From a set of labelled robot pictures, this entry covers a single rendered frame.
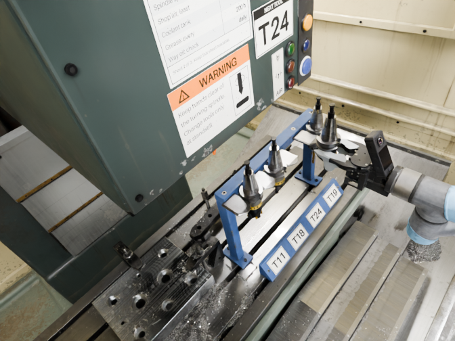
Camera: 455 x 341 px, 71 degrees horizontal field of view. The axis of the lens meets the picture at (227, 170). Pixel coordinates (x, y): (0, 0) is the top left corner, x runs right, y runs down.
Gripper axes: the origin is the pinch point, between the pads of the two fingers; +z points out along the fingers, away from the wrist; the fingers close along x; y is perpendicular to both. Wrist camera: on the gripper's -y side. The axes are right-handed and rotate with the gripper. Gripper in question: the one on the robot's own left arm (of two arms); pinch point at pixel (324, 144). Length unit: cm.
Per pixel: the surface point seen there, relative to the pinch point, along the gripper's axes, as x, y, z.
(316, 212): 1.1, 32.6, 0.4
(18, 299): -93, 72, 94
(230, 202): -28.0, 5.7, 10.8
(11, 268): -87, 61, 101
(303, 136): 5.4, 5.3, 9.8
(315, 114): 9.5, -0.9, 8.5
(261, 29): -25.8, -40.9, -0.5
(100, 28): -49, -49, 0
